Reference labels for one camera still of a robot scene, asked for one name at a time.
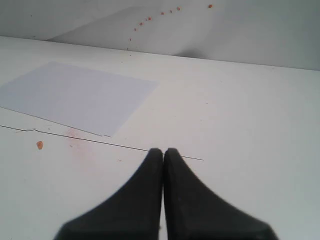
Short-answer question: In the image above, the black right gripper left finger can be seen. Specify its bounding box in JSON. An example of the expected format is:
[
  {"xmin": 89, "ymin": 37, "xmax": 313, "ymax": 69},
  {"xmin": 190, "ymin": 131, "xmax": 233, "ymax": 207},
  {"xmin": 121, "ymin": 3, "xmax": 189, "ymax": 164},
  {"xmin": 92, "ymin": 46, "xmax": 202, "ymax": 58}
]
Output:
[{"xmin": 55, "ymin": 148, "xmax": 163, "ymax": 240}]

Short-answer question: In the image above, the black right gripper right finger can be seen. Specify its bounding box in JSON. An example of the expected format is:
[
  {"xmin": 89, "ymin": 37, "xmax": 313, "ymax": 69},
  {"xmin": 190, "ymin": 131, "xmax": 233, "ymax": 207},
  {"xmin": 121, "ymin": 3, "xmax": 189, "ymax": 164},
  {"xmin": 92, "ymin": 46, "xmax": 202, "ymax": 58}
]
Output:
[{"xmin": 163, "ymin": 148, "xmax": 278, "ymax": 240}]

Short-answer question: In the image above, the white backdrop paper sheet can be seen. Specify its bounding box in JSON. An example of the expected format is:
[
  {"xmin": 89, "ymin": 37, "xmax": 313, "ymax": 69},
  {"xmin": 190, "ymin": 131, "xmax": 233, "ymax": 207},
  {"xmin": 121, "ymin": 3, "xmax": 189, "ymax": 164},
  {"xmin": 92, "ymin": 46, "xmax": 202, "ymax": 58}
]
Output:
[{"xmin": 0, "ymin": 0, "xmax": 320, "ymax": 70}]

